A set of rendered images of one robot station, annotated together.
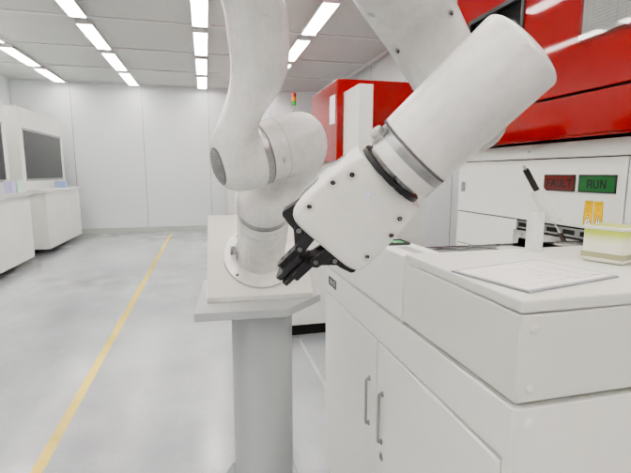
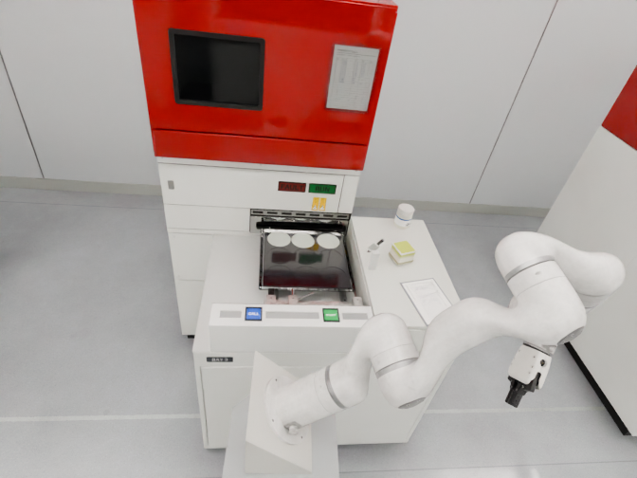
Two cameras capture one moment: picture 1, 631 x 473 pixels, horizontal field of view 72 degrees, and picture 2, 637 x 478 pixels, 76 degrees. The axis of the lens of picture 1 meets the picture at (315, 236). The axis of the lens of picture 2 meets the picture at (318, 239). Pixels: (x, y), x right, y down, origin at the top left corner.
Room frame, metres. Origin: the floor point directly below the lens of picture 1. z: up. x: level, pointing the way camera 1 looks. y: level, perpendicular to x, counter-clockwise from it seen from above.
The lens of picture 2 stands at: (1.07, 0.73, 2.03)
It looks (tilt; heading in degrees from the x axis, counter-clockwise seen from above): 39 degrees down; 273
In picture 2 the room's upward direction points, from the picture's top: 9 degrees clockwise
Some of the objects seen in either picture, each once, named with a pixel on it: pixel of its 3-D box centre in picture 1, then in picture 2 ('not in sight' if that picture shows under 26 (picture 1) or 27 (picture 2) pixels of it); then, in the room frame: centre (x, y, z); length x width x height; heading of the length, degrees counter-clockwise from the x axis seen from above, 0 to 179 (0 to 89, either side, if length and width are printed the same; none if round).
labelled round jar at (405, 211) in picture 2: not in sight; (404, 216); (0.80, -0.79, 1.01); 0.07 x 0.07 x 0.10
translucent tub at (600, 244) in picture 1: (611, 243); (402, 252); (0.81, -0.55, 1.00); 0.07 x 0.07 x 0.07; 32
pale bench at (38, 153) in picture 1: (25, 181); not in sight; (6.66, 4.38, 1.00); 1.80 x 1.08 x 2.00; 14
